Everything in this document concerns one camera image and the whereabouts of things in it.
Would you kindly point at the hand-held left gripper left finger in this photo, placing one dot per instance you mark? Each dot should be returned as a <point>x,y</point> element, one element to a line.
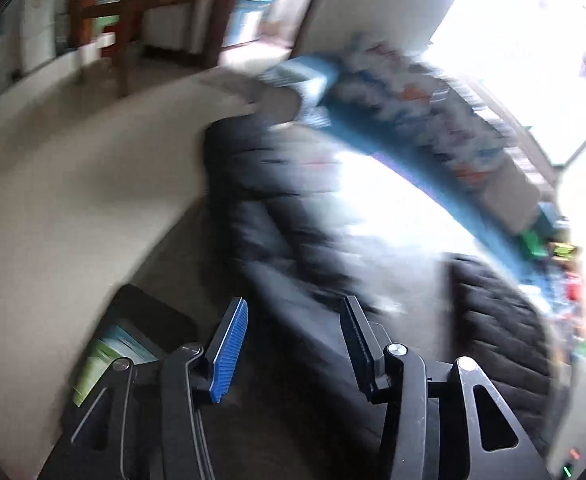
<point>230,350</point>

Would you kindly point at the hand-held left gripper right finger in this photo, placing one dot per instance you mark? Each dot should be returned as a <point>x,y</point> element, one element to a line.
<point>360,350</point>

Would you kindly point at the black puffer jacket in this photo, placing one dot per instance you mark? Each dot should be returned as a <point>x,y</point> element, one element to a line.
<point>273,220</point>

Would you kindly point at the black box with green booklet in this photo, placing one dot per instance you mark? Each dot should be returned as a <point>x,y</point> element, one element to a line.
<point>138,320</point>

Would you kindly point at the green plastic container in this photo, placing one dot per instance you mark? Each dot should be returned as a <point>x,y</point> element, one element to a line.
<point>534,245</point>

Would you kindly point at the beige pillow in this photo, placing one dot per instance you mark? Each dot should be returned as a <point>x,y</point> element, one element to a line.
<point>513,195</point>

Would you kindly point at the blue striped folded cloth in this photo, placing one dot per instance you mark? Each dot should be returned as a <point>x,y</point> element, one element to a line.
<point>303,77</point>

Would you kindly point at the white radiator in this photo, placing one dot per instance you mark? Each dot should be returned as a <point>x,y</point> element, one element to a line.
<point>168,27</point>

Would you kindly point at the blue plastic box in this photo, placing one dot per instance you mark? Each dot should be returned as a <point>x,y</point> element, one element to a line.
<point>248,20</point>

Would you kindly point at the window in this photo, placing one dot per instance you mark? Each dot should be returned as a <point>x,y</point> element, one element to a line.
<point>518,50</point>

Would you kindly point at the wooden table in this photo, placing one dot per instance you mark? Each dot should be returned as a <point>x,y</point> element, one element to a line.
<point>123,25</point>

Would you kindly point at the wooden door frame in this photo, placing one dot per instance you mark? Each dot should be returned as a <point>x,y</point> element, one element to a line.
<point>223,10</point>

